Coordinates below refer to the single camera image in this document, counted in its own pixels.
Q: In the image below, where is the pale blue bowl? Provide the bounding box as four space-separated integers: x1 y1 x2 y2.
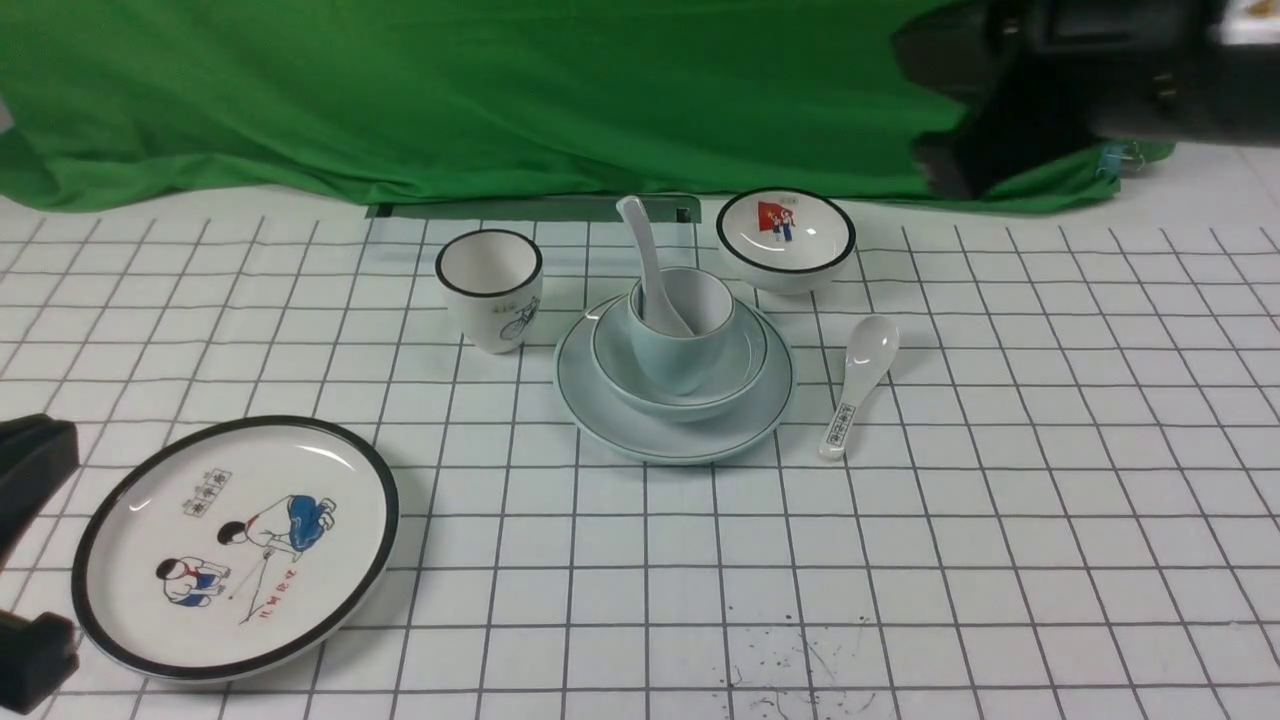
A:
590 295 786 424

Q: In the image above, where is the green cloth backdrop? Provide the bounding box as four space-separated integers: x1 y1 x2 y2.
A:
0 0 1176 215

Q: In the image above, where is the pale blue cup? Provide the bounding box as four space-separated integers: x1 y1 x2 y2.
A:
627 266 736 395

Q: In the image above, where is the white bowl black rim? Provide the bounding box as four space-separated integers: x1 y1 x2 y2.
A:
716 187 858 295

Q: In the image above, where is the plain white spoon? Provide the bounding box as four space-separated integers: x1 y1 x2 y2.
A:
614 195 692 338

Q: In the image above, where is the white plate with cartoon children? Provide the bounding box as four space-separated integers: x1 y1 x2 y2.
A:
70 415 401 684

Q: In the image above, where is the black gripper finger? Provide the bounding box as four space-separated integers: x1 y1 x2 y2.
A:
1 611 81 715

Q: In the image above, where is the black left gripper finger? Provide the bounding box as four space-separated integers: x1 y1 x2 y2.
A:
1 414 81 564

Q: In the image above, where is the white spoon with label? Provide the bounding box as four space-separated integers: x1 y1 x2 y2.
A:
818 314 900 462

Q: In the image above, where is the pale blue plate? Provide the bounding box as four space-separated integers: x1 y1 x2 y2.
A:
553 296 795 466

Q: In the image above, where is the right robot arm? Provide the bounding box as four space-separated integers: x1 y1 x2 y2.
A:
3 1 1277 719

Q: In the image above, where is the white cup black rim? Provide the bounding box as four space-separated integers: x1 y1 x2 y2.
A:
435 229 544 355

